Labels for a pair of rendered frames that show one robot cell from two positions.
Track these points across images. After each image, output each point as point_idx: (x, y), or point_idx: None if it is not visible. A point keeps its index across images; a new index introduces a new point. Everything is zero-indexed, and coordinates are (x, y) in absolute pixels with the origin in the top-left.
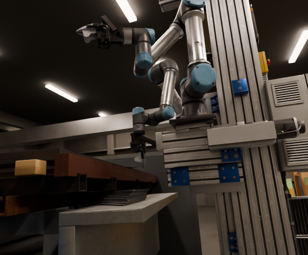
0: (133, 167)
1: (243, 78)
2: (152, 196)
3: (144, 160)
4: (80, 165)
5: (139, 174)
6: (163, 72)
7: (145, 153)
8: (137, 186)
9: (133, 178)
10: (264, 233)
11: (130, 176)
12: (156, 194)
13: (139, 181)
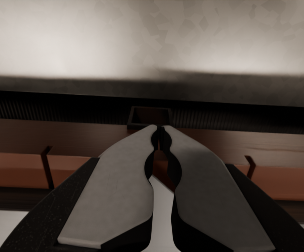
0: (159, 196)
1: None
2: (190, 33)
3: (153, 152)
4: None
5: (67, 144)
6: None
7: (1, 246)
8: (169, 110)
9: (232, 136)
10: None
11: None
12: None
13: (128, 120)
